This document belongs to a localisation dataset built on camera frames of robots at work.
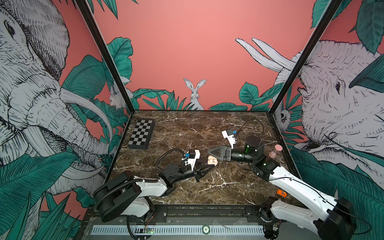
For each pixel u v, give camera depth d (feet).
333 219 1.26
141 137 3.31
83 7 2.26
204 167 2.15
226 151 1.95
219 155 1.95
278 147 2.95
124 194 1.42
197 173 2.09
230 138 2.14
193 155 2.04
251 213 2.45
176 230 2.30
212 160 2.21
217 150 1.99
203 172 2.18
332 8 2.28
